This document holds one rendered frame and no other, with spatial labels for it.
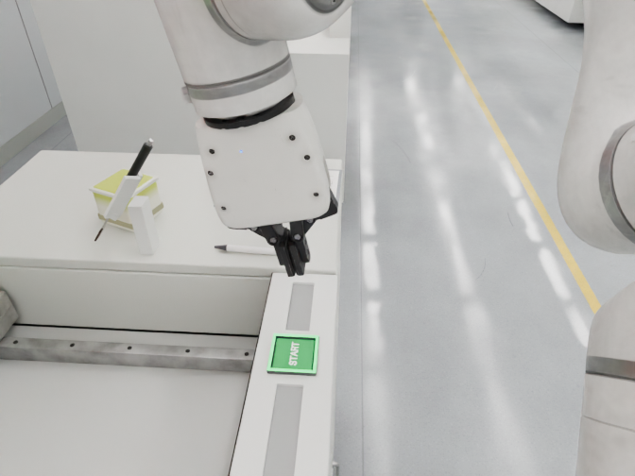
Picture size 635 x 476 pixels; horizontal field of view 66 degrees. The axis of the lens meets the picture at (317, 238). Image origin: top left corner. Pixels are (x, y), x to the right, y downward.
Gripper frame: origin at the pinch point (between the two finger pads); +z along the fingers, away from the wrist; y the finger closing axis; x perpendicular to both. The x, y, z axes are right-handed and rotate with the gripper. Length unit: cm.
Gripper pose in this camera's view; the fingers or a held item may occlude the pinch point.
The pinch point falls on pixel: (293, 251)
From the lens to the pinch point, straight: 48.0
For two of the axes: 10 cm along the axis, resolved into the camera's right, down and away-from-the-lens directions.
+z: 2.1, 7.9, 5.7
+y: 9.8, -1.3, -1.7
